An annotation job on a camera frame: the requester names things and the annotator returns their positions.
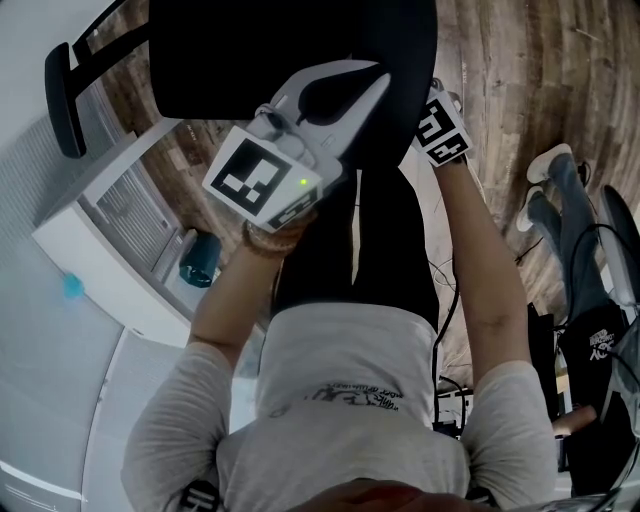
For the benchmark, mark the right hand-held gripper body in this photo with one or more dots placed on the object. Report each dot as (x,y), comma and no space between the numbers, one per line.
(442,130)

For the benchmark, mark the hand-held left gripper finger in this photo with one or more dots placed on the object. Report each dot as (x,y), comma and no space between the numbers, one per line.
(320,70)
(360,117)

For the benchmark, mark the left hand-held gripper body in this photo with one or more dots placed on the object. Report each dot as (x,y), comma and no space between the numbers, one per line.
(250,175)

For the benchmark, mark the person's left forearm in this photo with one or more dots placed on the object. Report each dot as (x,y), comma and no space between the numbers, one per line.
(235,300)

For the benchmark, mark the person's right forearm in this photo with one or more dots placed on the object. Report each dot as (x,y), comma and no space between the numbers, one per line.
(485,280)

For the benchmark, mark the small turquoise object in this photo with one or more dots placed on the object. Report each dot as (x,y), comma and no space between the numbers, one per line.
(73,286)

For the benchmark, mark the black office chair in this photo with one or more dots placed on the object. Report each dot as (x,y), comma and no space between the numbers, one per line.
(260,55)

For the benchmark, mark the teal waste bin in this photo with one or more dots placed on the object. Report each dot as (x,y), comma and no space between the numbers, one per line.
(200,260)

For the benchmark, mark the person's black trousers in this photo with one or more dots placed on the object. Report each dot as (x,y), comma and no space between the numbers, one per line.
(390,250)

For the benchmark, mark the white desk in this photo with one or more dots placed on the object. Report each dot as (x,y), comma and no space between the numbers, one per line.
(100,250)

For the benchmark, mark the person's grey printed t-shirt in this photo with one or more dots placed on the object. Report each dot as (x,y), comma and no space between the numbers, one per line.
(340,440)

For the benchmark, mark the person's face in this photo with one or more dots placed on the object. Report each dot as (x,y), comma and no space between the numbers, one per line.
(400,500)

